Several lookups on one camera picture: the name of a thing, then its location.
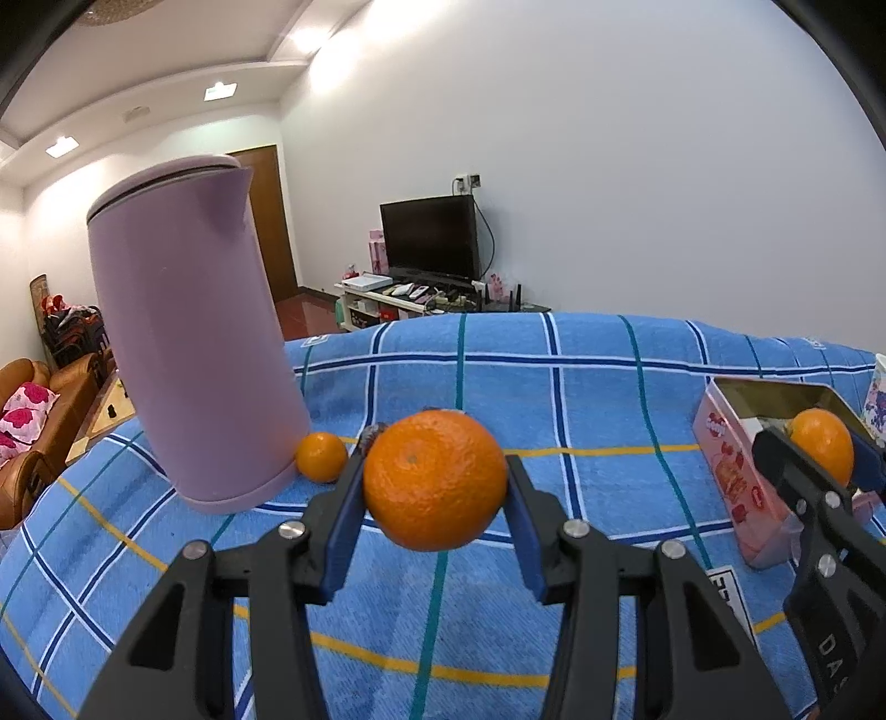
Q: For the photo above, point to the white cup with blue print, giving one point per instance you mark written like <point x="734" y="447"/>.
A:
<point x="875" y="401"/>

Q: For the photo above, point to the recessed ceiling light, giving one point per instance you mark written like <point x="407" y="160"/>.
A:
<point x="60" y="146"/>
<point x="221" y="90"/>

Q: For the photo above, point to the row of remote controls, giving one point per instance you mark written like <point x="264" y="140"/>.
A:
<point x="422" y="292"/>

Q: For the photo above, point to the brown wall hanging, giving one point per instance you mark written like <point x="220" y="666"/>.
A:
<point x="38" y="291"/>

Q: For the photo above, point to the stack of dark chairs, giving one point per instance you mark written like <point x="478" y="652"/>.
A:
<point x="73" y="332"/>

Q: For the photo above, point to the printed paper sheet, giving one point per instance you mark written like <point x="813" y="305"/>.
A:
<point x="768" y="422"/>

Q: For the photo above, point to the large orange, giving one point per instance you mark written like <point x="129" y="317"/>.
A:
<point x="435" y="479"/>

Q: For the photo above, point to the brown wooden door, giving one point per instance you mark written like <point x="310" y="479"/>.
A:
<point x="273" y="228"/>

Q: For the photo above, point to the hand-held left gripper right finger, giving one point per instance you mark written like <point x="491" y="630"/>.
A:
<point x="527" y="540"/>

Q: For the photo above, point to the purple electric kettle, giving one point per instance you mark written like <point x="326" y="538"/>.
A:
<point x="201" y="332"/>

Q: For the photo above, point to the pink tin box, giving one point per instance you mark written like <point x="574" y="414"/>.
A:
<point x="727" y="457"/>

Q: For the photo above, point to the blue checked blanket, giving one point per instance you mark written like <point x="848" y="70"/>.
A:
<point x="554" y="388"/>

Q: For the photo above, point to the large cut taro piece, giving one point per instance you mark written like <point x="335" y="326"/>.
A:
<point x="369" y="435"/>

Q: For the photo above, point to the pink floral pillow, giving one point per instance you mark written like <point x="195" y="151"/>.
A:
<point x="28" y="415"/>

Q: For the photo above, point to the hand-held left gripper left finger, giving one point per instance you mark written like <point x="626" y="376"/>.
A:
<point x="342" y="540"/>

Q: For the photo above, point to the small orange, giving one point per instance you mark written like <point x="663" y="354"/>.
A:
<point x="322" y="457"/>

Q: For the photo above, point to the black router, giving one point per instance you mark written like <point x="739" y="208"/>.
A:
<point x="517" y="296"/>

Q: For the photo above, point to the black television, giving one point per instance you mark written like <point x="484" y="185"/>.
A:
<point x="430" y="237"/>

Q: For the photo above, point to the wall power outlet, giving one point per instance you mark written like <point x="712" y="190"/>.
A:
<point x="467" y="181"/>

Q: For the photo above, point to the white television stand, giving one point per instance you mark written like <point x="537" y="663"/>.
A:
<point x="367" y="308"/>

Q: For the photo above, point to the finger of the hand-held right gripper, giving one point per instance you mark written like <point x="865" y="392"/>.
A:
<point x="871" y="467"/>
<point x="782" y="464"/>

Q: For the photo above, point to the white set-top box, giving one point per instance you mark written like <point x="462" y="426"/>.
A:
<point x="365" y="281"/>

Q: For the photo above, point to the pink gift box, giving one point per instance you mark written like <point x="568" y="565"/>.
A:
<point x="377" y="253"/>

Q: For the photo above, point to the wooden coffee table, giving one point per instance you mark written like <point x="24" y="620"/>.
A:
<point x="104" y="415"/>

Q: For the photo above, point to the orange leather sofa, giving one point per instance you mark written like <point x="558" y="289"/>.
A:
<point x="62" y="408"/>

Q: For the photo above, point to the medium orange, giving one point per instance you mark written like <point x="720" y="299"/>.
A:
<point x="820" y="446"/>

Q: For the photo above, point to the pink floral decoration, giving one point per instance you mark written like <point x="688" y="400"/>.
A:
<point x="495" y="282"/>

